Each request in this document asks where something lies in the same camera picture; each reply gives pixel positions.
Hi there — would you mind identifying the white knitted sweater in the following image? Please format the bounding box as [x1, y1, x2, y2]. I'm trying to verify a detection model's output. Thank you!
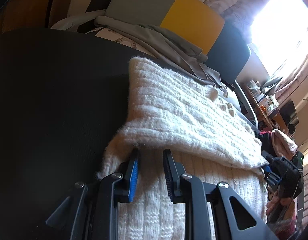
[98, 57, 267, 239]

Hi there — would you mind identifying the right hand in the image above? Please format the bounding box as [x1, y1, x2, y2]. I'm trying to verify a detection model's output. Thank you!
[266, 191, 296, 224]

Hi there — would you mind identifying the pink knit cloth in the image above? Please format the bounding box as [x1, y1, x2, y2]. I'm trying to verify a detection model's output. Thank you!
[256, 128, 299, 160]

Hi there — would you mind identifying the wooden shelf with clutter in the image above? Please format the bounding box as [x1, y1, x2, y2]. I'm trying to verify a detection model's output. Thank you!
[246, 80, 299, 138]

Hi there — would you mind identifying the grey yellow navy cushion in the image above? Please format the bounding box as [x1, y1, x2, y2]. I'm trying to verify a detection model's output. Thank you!
[106, 0, 251, 85]

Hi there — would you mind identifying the grey cloth garment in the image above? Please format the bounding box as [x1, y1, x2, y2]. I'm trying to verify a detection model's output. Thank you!
[94, 16, 224, 88]

